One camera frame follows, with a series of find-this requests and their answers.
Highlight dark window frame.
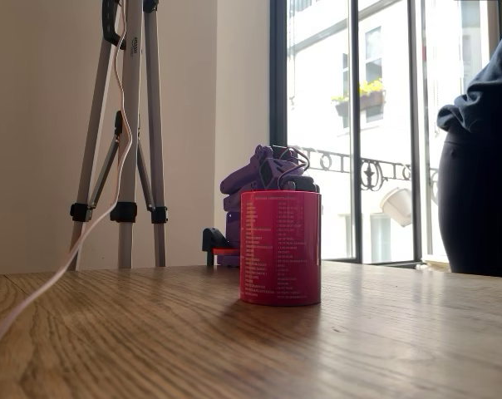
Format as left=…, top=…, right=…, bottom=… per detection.
left=269, top=0, right=502, bottom=269

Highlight black and orange table clamp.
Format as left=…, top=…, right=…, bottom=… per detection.
left=201, top=227, right=241, bottom=268

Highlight arm servo wire loops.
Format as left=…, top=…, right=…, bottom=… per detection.
left=272, top=145, right=311, bottom=189

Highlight ornate black balcony railing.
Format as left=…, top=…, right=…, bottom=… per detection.
left=291, top=145, right=441, bottom=204

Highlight person in dark clothes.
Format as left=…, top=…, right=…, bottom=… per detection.
left=436, top=14, right=502, bottom=278

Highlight flower box with yellow flowers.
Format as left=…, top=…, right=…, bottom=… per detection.
left=331, top=78, right=387, bottom=118

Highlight long white cable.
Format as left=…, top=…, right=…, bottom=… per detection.
left=0, top=0, right=135, bottom=361

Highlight red cup with white print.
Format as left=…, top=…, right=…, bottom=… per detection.
left=239, top=190, right=322, bottom=308

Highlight white bucket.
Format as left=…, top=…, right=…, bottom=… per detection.
left=379, top=186, right=414, bottom=228

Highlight grey camera tripod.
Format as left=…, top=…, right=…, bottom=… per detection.
left=69, top=0, right=170, bottom=271

